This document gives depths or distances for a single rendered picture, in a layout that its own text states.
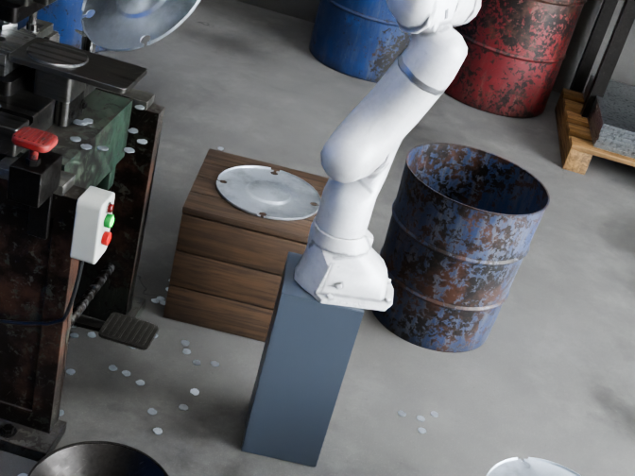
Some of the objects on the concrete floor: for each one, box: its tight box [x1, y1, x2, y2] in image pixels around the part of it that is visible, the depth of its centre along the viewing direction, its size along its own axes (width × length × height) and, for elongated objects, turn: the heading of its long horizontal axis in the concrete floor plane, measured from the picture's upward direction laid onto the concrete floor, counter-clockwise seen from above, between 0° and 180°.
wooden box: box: [163, 148, 329, 342], centre depth 270 cm, size 40×38×35 cm
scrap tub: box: [371, 143, 550, 353], centre depth 283 cm, size 42×42×48 cm
